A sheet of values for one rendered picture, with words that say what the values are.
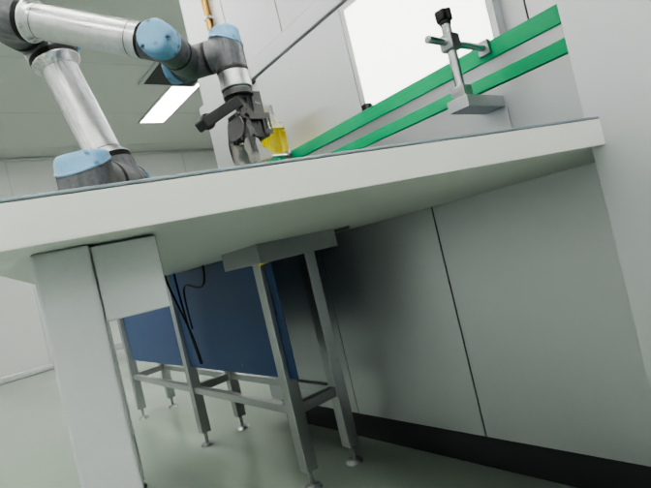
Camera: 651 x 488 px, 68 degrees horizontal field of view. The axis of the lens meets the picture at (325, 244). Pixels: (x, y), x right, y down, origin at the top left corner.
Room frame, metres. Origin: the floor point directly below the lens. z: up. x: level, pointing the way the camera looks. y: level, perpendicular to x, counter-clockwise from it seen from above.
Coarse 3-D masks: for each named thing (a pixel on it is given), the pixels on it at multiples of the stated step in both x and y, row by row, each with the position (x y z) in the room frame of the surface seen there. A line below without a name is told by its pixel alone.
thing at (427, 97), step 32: (512, 32) 0.81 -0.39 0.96; (544, 32) 0.78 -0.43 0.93; (448, 64) 0.92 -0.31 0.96; (480, 64) 0.87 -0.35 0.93; (512, 64) 0.82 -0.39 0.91; (544, 64) 0.79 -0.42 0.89; (416, 96) 0.99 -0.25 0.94; (448, 96) 0.93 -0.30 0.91; (352, 128) 1.15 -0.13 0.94; (384, 128) 1.07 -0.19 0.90
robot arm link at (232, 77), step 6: (222, 72) 1.10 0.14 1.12; (228, 72) 1.09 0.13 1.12; (234, 72) 1.09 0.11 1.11; (240, 72) 1.10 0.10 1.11; (246, 72) 1.11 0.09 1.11; (222, 78) 1.10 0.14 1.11; (228, 78) 1.09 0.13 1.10; (234, 78) 1.09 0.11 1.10; (240, 78) 1.10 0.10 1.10; (246, 78) 1.11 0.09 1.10; (222, 84) 1.10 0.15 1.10; (228, 84) 1.09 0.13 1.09; (234, 84) 1.09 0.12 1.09; (240, 84) 1.10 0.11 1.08; (246, 84) 1.11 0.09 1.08; (222, 90) 1.11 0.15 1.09
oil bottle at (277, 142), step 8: (272, 120) 1.46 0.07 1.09; (272, 128) 1.44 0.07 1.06; (280, 128) 1.46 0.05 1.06; (272, 136) 1.44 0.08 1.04; (280, 136) 1.45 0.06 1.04; (264, 144) 1.47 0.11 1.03; (272, 144) 1.44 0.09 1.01; (280, 144) 1.45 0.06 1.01; (288, 144) 1.47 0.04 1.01; (272, 152) 1.45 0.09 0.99; (280, 152) 1.44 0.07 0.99
